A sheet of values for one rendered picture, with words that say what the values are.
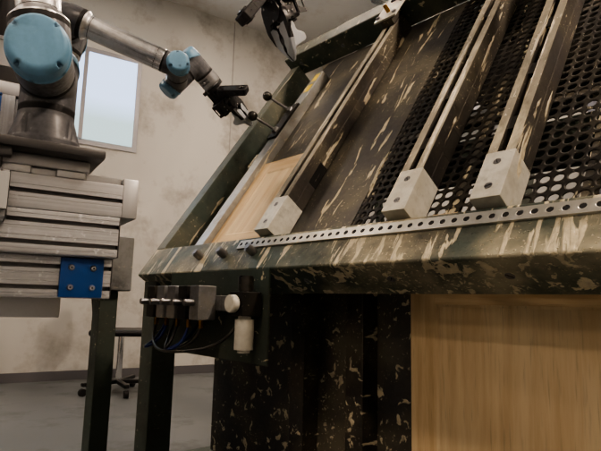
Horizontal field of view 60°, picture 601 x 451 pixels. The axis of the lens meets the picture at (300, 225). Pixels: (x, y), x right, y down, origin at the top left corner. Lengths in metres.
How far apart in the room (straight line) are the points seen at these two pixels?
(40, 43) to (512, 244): 0.93
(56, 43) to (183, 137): 4.62
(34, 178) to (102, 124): 4.31
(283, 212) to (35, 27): 0.74
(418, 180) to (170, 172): 4.58
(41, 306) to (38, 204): 0.25
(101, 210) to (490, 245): 0.80
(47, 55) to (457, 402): 1.11
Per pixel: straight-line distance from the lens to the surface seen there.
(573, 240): 0.90
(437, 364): 1.29
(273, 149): 1.98
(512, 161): 1.06
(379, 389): 1.43
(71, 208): 1.22
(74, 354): 5.28
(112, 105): 5.59
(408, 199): 1.13
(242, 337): 1.31
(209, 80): 2.01
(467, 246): 0.98
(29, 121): 1.26
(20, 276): 1.24
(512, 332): 1.20
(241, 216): 1.75
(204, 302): 1.41
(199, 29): 6.25
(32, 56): 1.16
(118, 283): 1.81
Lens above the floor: 0.72
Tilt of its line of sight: 8 degrees up
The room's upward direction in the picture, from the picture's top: 1 degrees clockwise
